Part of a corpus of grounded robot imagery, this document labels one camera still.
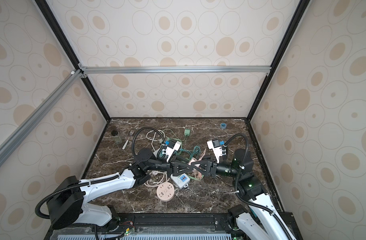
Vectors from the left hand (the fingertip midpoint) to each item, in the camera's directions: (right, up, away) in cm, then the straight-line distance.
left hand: (193, 171), depth 58 cm
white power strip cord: (-26, +10, +48) cm, 55 cm away
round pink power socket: (-14, -17, +23) cm, 32 cm away
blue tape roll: (+26, +20, +56) cm, 65 cm away
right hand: (+1, +2, +2) cm, 3 cm away
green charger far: (-2, +15, +51) cm, 53 cm away
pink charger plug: (0, +4, +1) cm, 4 cm away
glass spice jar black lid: (-49, +12, +41) cm, 65 cm away
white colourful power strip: (-6, -13, +27) cm, 30 cm away
